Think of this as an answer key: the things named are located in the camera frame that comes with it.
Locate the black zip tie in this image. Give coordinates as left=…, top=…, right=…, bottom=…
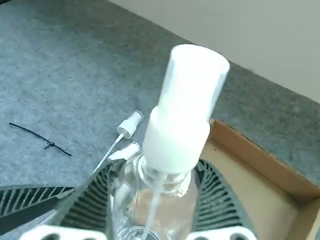
left=8, top=122, right=73, bottom=157

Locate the clear plastic bottle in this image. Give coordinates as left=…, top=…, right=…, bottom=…
left=109, top=154, right=196, bottom=240

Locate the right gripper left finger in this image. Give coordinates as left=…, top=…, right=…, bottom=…
left=21, top=159, right=126, bottom=240

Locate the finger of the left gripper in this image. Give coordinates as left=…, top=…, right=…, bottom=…
left=0, top=185, right=76, bottom=229

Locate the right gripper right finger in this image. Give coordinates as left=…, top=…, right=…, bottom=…
left=186, top=159, right=259, bottom=240

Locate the cardboard box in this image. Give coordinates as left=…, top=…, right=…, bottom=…
left=199, top=118, right=320, bottom=240

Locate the white capped spray top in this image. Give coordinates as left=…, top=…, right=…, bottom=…
left=141, top=43, right=231, bottom=240

